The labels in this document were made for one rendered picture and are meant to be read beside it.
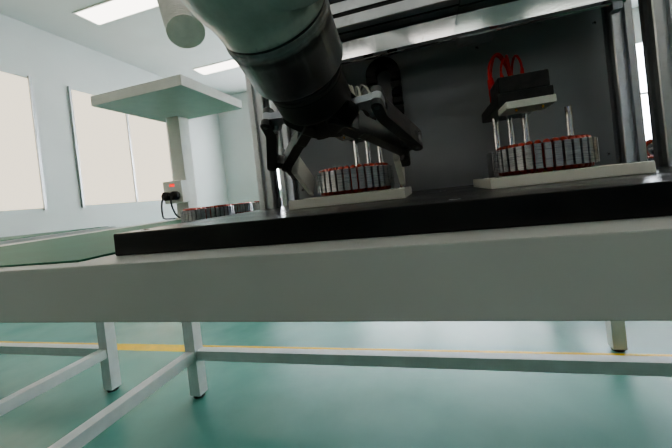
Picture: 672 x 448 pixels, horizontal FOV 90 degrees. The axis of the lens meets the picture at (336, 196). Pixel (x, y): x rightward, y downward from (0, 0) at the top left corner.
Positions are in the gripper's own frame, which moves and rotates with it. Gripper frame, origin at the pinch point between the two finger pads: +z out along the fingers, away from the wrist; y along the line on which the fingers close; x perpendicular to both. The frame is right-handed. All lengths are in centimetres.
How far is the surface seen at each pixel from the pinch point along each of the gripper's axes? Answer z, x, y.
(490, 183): -5.0, 5.8, -16.8
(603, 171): -5.0, 5.8, -27.4
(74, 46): 151, -365, 450
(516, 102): -1.5, -7.7, -22.5
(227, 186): 535, -349, 449
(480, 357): 89, 19, -20
